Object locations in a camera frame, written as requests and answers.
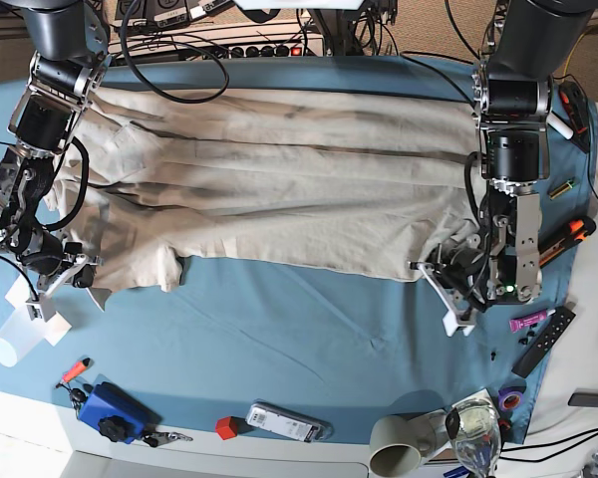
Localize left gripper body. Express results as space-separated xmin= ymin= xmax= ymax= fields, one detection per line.
xmin=409 ymin=238 xmax=488 ymax=319

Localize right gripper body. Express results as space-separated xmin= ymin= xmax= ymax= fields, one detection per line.
xmin=16 ymin=233 xmax=103 ymax=297

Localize beige T-shirt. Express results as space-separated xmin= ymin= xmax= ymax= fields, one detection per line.
xmin=45 ymin=89 xmax=484 ymax=293

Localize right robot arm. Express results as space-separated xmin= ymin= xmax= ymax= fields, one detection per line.
xmin=0 ymin=1 xmax=111 ymax=301

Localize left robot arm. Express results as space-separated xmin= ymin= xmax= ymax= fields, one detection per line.
xmin=415 ymin=1 xmax=598 ymax=329

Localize white paper sheet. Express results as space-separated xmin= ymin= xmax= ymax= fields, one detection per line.
xmin=5 ymin=277 xmax=72 ymax=347

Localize purple glue tube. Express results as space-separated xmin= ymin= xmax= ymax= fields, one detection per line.
xmin=509 ymin=309 xmax=555 ymax=333

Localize translucent plastic cup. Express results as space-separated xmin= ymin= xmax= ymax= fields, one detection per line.
xmin=0 ymin=307 xmax=46 ymax=367

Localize orange small screwdriver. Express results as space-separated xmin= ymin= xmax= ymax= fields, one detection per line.
xmin=56 ymin=358 xmax=91 ymax=388

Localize black remote control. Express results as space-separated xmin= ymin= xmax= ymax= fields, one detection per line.
xmin=511 ymin=307 xmax=576 ymax=378

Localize orange black utility knife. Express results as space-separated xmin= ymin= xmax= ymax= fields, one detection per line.
xmin=538 ymin=215 xmax=596 ymax=268

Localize purple tape roll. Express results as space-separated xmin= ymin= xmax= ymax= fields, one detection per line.
xmin=497 ymin=385 xmax=525 ymax=411

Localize blue box with knob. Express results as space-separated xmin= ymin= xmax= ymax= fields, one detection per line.
xmin=78 ymin=381 xmax=150 ymax=444

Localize gold AA battery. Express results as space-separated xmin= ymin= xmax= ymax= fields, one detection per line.
xmin=548 ymin=179 xmax=576 ymax=200

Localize wine glass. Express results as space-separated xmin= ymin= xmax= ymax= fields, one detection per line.
xmin=445 ymin=398 xmax=502 ymax=478

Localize dark grey power adapter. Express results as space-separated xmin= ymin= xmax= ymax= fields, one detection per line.
xmin=567 ymin=391 xmax=598 ymax=408

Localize black keys with clip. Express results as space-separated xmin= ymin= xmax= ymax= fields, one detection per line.
xmin=142 ymin=431 xmax=193 ymax=448

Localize grey-green mug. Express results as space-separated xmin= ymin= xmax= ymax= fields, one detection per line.
xmin=369 ymin=415 xmax=437 ymax=478

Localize white marker pen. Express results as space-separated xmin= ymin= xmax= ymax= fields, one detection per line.
xmin=547 ymin=113 xmax=574 ymax=140

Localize red cube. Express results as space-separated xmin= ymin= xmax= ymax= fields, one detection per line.
xmin=215 ymin=416 xmax=240 ymax=440

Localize red black hand tool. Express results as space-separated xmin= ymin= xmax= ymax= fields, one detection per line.
xmin=558 ymin=81 xmax=591 ymax=153

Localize clear plastic packaged item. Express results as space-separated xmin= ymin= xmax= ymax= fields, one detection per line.
xmin=245 ymin=401 xmax=334 ymax=443

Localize black power strip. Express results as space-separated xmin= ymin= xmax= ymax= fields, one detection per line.
xmin=227 ymin=39 xmax=324 ymax=59

